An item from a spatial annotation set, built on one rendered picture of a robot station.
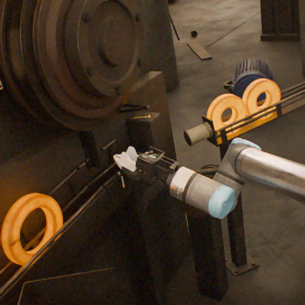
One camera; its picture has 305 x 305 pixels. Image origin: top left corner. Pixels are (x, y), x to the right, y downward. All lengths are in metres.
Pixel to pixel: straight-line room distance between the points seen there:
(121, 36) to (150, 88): 0.49
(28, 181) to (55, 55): 0.35
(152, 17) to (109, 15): 2.79
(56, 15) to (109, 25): 0.14
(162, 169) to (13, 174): 0.40
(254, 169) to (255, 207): 1.18
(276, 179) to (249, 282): 0.90
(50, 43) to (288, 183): 0.64
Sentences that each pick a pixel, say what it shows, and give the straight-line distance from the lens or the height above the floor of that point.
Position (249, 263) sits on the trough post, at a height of 0.01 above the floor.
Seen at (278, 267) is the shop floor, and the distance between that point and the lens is 2.03.
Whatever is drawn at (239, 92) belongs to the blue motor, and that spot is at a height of 0.21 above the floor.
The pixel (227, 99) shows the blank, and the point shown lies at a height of 0.77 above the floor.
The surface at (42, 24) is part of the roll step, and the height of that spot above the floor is 1.20.
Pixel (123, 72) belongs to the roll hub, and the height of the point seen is 1.03.
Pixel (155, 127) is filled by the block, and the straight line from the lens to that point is 1.50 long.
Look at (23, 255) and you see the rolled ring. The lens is 1.17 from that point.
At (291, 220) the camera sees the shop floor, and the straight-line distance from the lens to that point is 2.29.
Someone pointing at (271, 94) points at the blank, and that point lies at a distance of 1.75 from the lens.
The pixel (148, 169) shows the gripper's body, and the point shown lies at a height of 0.75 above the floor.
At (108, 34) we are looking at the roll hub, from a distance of 1.15.
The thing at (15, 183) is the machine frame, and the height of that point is 0.83.
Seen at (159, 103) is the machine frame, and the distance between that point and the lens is 1.71.
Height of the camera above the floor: 1.36
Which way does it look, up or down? 26 degrees down
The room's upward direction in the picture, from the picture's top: 10 degrees counter-clockwise
